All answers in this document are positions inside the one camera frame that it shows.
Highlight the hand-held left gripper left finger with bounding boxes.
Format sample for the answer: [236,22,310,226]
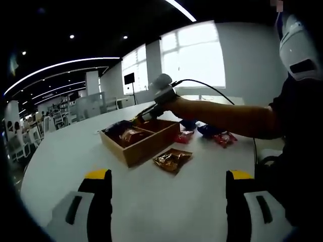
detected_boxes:
[46,168,113,242]

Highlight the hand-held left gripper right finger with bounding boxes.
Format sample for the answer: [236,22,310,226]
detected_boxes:
[225,170,293,242]

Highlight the wooden divided container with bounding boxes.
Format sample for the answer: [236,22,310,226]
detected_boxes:
[99,118,182,167]

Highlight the silver blue candy packet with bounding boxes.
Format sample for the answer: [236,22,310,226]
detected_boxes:
[104,120,132,137]

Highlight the blue cookie packet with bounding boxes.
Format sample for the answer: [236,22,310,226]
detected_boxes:
[180,119,200,129]
[196,123,225,138]

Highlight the pink marshmallow packet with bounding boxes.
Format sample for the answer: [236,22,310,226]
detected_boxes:
[176,130,195,144]

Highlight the red snack packet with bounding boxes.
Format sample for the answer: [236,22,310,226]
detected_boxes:
[212,131,238,149]

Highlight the black monitor on stand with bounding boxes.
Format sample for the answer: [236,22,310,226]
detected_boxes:
[123,72,138,105]

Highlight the grey mesh office chair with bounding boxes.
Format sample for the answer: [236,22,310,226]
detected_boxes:
[75,92,105,120]

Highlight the white table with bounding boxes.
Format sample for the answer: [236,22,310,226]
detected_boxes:
[21,95,286,242]

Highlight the person's dark clothing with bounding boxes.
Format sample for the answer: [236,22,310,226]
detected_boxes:
[253,75,323,227]

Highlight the white chest device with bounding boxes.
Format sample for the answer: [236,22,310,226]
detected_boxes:
[279,14,321,81]

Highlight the black cable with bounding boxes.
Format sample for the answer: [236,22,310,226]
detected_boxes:
[173,79,258,167]

